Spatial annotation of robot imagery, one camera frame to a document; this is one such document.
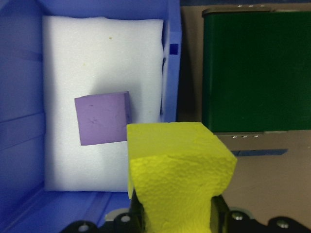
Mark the white foam pad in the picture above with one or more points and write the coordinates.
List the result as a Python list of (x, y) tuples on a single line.
[(97, 60)]

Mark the purple foam block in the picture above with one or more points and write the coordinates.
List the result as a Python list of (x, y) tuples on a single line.
[(102, 119)]

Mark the yellow foam block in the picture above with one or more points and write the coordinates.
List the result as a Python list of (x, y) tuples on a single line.
[(179, 165)]

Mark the green conveyor belt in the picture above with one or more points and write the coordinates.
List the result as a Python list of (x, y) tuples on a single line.
[(255, 72)]

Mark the blue plastic bin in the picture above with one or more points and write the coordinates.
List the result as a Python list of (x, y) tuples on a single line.
[(19, 97)]

